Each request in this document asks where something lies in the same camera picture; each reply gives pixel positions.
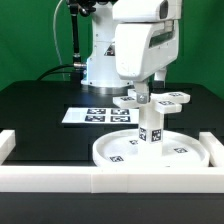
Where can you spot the white front fence bar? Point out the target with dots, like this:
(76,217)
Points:
(99,180)

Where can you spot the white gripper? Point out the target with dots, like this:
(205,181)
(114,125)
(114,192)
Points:
(142,49)

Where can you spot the white cross-shaped table base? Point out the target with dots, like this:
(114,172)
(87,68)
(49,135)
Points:
(164,103)

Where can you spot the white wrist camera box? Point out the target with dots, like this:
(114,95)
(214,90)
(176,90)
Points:
(146,10)

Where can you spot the white marker tag sheet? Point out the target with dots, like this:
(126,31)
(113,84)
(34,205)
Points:
(76,115)

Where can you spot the white right fence bar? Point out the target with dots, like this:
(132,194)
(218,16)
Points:
(214,147)

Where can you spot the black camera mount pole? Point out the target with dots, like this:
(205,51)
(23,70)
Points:
(78,7)

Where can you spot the white round table top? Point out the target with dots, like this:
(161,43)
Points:
(121,149)

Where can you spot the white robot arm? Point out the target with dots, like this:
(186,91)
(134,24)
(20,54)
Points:
(101,75)

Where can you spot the white left fence bar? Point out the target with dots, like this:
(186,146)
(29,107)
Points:
(7,144)

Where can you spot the white fence bar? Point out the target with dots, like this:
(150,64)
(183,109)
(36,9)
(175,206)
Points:
(99,180)
(214,147)
(7,144)

